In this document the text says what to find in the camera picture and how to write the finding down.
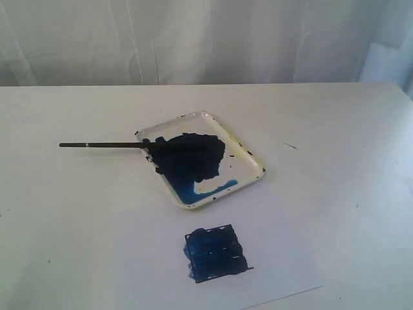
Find black paintbrush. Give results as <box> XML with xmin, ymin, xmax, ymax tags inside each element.
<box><xmin>59</xmin><ymin>137</ymin><xmax>207</xmax><ymax>154</ymax></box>

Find white paper sheet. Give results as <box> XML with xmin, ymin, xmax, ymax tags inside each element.
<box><xmin>64</xmin><ymin>193</ymin><xmax>356</xmax><ymax>310</ymax></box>

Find white paint tray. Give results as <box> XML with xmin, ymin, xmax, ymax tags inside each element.
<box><xmin>135</xmin><ymin>111</ymin><xmax>266</xmax><ymax>210</ymax></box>

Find white curtain backdrop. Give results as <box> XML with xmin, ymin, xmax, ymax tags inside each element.
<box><xmin>1</xmin><ymin>1</ymin><xmax>412</xmax><ymax>87</ymax></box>

